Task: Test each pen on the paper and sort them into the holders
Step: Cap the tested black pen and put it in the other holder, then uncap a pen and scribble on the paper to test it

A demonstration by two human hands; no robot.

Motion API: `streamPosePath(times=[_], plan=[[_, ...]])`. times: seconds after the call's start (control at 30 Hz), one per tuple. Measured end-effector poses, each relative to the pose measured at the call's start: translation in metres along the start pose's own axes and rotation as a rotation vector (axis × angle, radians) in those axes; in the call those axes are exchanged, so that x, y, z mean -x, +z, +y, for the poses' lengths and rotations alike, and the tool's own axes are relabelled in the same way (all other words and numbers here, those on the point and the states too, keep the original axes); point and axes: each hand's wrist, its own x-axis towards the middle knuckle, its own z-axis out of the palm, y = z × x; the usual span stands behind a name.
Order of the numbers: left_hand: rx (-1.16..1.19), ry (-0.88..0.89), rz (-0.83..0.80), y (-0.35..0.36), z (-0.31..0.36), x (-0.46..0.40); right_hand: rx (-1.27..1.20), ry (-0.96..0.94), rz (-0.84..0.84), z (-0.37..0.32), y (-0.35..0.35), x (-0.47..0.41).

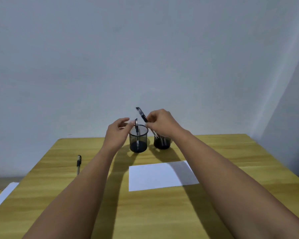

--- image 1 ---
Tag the person's left hand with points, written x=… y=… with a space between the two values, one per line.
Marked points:
x=114 y=136

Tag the person's right hand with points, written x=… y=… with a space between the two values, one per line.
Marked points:
x=167 y=124

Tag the person's left thumb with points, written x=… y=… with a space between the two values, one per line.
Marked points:
x=127 y=125

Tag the person's right fingers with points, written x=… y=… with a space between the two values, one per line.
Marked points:
x=152 y=119

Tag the black gel pen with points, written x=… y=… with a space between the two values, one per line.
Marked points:
x=136 y=134
x=79 y=162
x=142 y=114

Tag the person's left forearm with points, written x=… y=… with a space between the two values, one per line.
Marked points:
x=74 y=199

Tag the person's right forearm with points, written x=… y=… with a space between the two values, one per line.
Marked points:
x=234 y=186

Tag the black mesh pen holder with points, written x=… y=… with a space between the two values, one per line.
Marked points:
x=162 y=144
x=138 y=143

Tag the white paper sheet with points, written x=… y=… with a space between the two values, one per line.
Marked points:
x=160 y=175

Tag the white board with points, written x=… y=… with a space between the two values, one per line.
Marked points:
x=1 y=196

